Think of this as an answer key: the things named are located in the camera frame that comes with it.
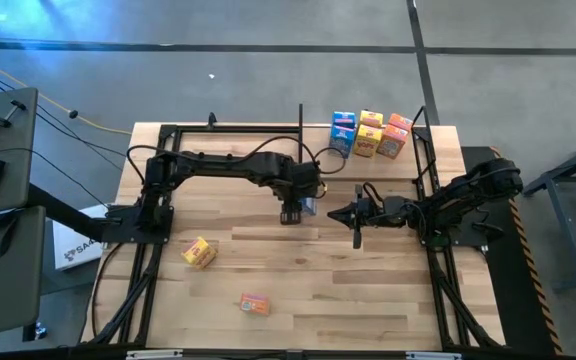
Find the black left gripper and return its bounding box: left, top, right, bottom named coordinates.
left=278, top=160, right=327, bottom=226

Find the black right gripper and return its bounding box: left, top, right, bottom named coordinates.
left=327, top=183, right=386, bottom=250

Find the yellow Corn Pops cereal box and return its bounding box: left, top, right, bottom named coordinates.
left=352, top=124, right=384, bottom=159
left=180, top=236, right=218, bottom=271
left=359, top=109, right=385, bottom=128

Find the black mat with hazard stripe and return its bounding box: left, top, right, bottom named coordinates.
left=460, top=144, right=565, bottom=357

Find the grey metal stand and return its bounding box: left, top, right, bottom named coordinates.
left=521, top=130, right=576, bottom=294

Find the white printed cardboard box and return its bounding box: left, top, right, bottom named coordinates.
left=51, top=203, right=115, bottom=272

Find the black desk beam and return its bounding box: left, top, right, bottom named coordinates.
left=26, top=182, right=119, bottom=242

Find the grey desk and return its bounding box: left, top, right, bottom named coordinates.
left=0, top=87, right=40, bottom=217
left=0, top=204, right=48, bottom=342

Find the small metal caster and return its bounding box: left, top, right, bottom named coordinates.
left=22, top=322, right=49, bottom=343

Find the black computer mouse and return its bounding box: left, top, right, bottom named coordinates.
left=0, top=213, right=20, bottom=260

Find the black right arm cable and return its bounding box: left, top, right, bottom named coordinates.
left=361, top=180, right=387, bottom=202

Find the black metal frame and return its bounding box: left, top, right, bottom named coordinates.
left=83, top=112, right=305, bottom=347
left=409, top=105, right=505, bottom=350

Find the black table edge rail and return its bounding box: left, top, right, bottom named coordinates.
left=62, top=342, right=564, bottom=360

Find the silver metal bracket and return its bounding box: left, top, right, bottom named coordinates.
left=125, top=349, right=185, bottom=360
left=405, top=351, right=463, bottom=360

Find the yellow floor cable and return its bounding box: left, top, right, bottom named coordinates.
left=0, top=49, right=133, bottom=136

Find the black floor cable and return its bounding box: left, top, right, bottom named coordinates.
left=0, top=63, right=128, bottom=174

